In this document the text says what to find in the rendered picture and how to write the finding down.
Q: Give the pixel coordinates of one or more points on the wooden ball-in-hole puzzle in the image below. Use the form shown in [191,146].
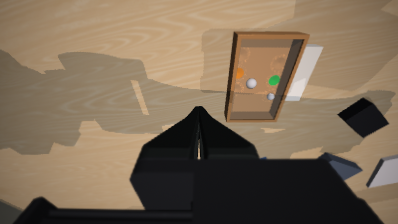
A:
[262,67]

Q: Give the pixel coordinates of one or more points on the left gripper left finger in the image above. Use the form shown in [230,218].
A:
[177,141]

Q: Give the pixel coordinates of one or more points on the black rectangular block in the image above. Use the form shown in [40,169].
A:
[364,117]

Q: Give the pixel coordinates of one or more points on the grey flat square block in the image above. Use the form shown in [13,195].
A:
[343,167]

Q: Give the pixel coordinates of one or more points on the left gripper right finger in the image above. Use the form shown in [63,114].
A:
[220,142]

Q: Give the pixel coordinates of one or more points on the white rectangular block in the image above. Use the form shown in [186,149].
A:
[304,71]

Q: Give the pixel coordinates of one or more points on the white flat rectangular card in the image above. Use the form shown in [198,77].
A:
[386,172]

